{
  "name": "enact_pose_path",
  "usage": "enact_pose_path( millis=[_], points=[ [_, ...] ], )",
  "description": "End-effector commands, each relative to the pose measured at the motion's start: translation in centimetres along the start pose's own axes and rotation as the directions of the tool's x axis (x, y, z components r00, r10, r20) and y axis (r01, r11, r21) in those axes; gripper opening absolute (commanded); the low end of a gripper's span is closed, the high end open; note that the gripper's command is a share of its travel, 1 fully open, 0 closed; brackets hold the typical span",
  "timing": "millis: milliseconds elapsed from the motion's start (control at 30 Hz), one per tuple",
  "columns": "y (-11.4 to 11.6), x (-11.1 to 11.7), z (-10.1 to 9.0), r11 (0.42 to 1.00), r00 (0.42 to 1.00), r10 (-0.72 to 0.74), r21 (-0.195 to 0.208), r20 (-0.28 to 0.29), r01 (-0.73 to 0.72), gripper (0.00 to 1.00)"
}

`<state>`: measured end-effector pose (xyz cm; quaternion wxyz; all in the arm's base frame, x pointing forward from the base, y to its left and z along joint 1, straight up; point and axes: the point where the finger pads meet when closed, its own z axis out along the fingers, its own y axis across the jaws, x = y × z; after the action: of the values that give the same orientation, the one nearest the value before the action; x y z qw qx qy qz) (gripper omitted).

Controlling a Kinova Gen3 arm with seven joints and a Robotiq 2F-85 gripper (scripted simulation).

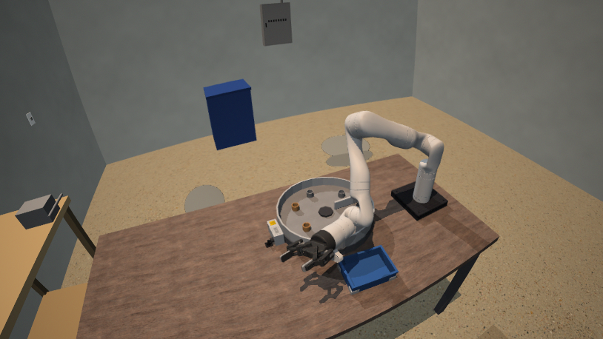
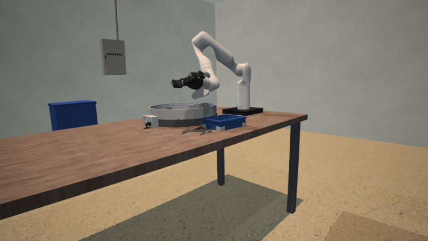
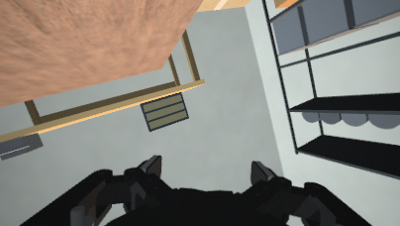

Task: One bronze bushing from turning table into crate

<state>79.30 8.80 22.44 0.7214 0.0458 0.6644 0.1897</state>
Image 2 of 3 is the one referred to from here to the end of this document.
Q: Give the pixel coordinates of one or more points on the blue crate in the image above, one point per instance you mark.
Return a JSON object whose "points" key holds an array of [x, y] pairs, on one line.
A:
{"points": [[224, 122]]}

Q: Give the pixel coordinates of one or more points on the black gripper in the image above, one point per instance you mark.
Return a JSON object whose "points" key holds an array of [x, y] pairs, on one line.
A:
{"points": [[193, 81]]}

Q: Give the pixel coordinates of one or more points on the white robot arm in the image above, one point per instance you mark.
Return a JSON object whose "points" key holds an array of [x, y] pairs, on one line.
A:
{"points": [[210, 83]]}

